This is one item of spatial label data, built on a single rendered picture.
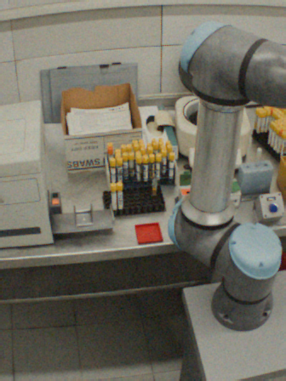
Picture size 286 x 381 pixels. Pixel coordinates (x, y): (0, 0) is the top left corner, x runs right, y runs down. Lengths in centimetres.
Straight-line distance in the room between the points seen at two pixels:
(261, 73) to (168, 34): 99
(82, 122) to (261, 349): 99
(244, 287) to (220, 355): 18
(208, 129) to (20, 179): 51
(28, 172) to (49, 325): 118
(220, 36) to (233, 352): 68
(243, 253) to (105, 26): 99
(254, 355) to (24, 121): 82
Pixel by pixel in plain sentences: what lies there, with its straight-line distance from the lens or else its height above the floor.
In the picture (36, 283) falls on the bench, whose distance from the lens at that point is 209.
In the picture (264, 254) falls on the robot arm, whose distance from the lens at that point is 102.
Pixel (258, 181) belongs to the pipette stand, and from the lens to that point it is 151.
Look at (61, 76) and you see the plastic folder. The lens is 178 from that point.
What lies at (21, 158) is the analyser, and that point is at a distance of 120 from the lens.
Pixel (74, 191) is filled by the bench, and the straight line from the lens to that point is 154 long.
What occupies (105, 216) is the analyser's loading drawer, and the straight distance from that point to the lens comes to 139.
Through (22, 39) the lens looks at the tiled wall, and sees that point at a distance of 173.
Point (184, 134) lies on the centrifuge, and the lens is 159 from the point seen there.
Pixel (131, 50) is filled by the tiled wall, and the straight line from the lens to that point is 177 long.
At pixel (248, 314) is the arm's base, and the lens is 113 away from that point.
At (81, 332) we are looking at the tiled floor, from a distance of 224.
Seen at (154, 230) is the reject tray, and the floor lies 88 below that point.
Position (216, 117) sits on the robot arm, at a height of 140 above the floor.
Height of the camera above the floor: 189
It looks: 42 degrees down
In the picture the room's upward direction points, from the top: straight up
